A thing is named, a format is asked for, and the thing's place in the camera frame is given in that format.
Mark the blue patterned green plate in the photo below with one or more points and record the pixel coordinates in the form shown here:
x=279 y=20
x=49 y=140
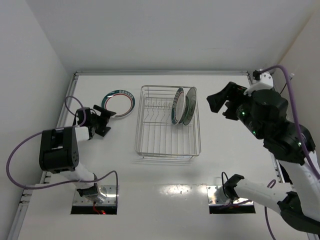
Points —
x=186 y=111

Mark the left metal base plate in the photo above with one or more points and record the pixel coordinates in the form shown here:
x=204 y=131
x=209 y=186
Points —
x=107 y=193

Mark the white plate with dark rim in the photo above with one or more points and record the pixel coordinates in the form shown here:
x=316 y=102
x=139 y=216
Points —
x=192 y=102

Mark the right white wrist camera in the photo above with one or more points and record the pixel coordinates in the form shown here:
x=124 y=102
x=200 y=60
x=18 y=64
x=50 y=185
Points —
x=263 y=81

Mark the green-rimmed white plate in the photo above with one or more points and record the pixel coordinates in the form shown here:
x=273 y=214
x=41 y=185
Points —
x=120 y=101
x=178 y=106

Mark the metal wire dish rack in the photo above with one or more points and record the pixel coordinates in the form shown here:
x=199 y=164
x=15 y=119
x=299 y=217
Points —
x=156 y=136

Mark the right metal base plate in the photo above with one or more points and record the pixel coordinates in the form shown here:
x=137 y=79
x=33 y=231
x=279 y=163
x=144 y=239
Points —
x=216 y=197

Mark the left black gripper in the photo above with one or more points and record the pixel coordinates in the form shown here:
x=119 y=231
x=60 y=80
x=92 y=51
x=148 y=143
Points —
x=99 y=122

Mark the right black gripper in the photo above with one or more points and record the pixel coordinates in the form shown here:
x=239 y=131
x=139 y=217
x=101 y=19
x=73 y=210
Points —
x=231 y=103

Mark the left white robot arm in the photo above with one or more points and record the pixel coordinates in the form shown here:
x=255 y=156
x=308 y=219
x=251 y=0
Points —
x=59 y=153

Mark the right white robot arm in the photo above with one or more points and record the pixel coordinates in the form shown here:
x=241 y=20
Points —
x=264 y=113

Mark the metal base plate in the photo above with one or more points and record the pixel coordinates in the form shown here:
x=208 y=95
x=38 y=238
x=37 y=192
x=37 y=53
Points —
x=216 y=197
x=107 y=193

